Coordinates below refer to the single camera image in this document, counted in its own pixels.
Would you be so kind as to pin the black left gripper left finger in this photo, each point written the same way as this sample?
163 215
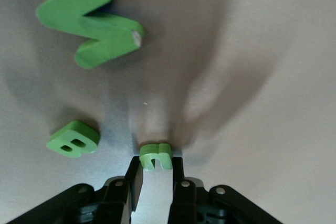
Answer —
120 197

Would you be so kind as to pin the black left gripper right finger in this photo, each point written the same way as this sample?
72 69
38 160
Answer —
183 200

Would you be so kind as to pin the green letter n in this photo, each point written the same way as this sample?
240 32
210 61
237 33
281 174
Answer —
105 37
147 153

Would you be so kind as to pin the green letter B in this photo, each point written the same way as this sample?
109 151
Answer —
78 129

